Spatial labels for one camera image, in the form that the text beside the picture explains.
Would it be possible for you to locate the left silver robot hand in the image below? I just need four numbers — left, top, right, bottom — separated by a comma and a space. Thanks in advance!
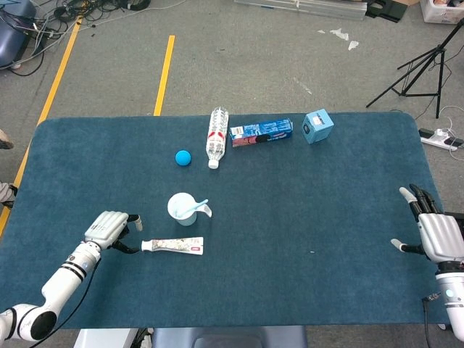
84, 211, 144, 254

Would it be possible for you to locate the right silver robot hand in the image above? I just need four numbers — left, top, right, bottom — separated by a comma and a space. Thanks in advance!
390, 183, 464, 264

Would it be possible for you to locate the floral white toothpaste tube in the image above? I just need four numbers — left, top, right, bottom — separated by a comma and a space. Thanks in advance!
141, 236, 204, 256

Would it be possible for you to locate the pale blue cup with handle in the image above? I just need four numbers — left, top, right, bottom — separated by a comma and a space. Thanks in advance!
167, 192, 213, 228

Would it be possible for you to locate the light blue toothbrush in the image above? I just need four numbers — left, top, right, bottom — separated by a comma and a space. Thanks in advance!
173, 198, 210, 219

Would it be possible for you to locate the white robot base panel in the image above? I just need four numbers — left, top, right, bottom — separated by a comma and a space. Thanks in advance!
74, 328, 133, 348

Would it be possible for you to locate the white power strip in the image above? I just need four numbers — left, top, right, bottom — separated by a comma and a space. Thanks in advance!
418, 127, 464, 152

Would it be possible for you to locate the blue foam ball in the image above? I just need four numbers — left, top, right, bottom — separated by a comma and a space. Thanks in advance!
175, 149, 193, 167

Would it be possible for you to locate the clear plastic water bottle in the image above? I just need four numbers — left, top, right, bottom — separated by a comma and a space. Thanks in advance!
205, 106, 230, 170

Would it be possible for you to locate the blue felt table cover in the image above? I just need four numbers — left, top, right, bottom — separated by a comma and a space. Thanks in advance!
0, 111, 460, 331

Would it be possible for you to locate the light blue cube box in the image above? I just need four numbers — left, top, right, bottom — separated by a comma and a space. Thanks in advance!
302, 108, 335, 145

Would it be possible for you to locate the grey blue robot torso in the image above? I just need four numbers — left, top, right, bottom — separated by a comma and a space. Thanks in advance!
151, 325, 309, 348

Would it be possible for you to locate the blue pink cookie box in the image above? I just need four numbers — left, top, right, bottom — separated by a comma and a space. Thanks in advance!
229, 117, 294, 148

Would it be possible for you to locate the black tripod stand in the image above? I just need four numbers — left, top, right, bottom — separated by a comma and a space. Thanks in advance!
365, 17, 464, 120

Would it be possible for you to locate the dark blue machine base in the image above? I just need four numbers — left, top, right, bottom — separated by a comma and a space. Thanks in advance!
0, 0, 37, 69

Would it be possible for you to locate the white plastic basket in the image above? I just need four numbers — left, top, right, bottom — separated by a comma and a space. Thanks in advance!
420, 0, 464, 25

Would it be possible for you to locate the long aluminium profile stack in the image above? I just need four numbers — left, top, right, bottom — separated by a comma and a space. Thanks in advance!
233, 0, 368, 22

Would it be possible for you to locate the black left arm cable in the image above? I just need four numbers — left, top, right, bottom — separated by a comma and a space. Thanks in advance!
34, 259, 102, 344

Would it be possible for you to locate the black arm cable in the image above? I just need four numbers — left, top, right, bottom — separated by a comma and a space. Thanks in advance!
34, 259, 102, 344
420, 294, 442, 348

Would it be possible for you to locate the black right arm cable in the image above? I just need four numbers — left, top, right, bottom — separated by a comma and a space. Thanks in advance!
420, 294, 442, 348

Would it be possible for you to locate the tangled black cable bundle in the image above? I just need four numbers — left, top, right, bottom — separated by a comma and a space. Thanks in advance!
0, 0, 152, 77

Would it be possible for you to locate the black plastic bracket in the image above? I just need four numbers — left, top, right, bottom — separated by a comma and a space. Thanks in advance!
365, 0, 409, 23

